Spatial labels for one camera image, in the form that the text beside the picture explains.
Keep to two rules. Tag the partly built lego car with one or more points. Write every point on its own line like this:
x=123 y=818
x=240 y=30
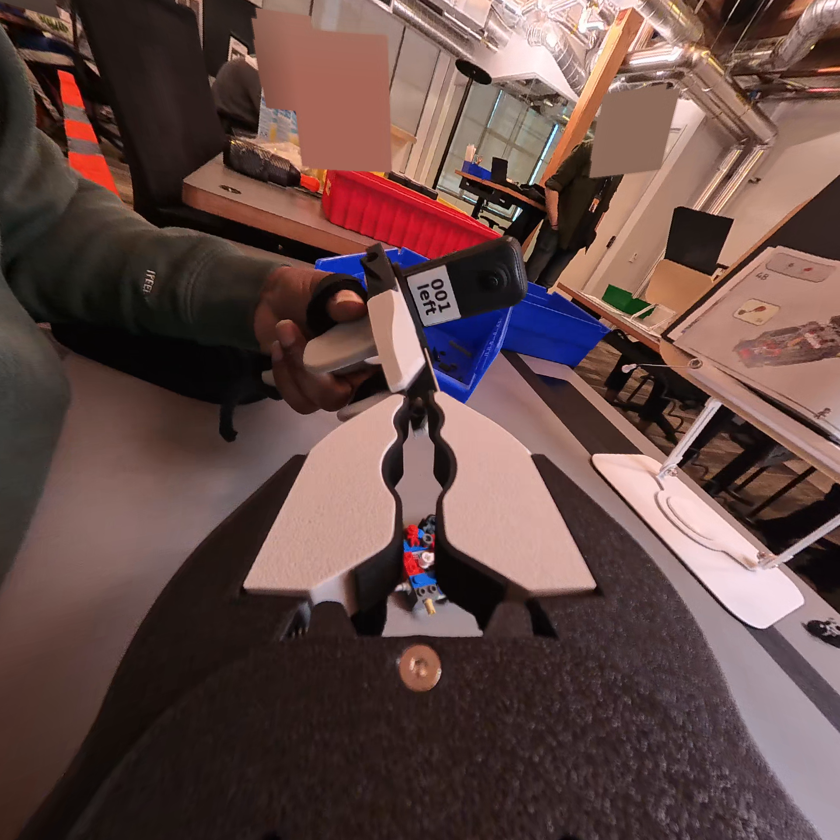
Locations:
x=420 y=565

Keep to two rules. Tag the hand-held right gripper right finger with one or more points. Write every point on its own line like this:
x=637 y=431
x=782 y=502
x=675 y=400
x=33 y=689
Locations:
x=519 y=525

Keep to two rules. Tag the person's green sweatshirt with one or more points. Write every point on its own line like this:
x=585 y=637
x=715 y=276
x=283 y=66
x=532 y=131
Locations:
x=26 y=433

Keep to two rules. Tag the open instruction booklet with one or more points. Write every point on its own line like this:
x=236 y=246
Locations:
x=788 y=315

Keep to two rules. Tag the black padded chair armrest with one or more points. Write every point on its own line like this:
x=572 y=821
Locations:
x=171 y=374

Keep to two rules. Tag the cardboard box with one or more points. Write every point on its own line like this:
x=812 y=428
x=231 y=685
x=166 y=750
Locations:
x=676 y=286

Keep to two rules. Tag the silver ventilation duct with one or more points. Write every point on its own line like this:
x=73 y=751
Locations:
x=709 y=79
x=801 y=33

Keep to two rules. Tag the person's left forearm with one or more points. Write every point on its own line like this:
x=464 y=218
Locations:
x=131 y=276

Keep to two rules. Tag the black standing desk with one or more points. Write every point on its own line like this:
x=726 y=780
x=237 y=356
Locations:
x=505 y=190

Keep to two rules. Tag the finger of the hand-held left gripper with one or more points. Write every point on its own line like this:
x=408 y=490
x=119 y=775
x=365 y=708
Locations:
x=400 y=341
x=370 y=404

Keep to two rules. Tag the red plastic bin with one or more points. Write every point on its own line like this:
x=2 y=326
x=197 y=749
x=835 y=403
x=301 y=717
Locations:
x=394 y=210

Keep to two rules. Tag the green plastic bin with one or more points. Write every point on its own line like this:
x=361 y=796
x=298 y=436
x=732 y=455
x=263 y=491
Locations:
x=626 y=301

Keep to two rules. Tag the black mesh office chair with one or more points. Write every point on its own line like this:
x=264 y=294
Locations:
x=145 y=79

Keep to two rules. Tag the blue plastic bin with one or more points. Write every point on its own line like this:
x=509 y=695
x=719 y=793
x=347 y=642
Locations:
x=466 y=348
x=551 y=328

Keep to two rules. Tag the person's left hand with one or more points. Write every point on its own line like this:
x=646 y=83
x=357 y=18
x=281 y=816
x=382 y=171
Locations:
x=286 y=341

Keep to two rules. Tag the small black lego piece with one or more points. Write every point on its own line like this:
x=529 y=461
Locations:
x=420 y=400

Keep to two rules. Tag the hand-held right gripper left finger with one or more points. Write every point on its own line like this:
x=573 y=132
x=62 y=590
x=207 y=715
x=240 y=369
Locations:
x=322 y=525

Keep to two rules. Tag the black computer monitor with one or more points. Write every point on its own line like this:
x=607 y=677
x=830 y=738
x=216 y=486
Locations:
x=698 y=239

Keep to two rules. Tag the white book stand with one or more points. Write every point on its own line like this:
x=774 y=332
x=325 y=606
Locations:
x=709 y=565

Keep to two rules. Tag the neighbouring wooden desk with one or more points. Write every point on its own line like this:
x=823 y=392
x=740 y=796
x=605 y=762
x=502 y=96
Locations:
x=236 y=197

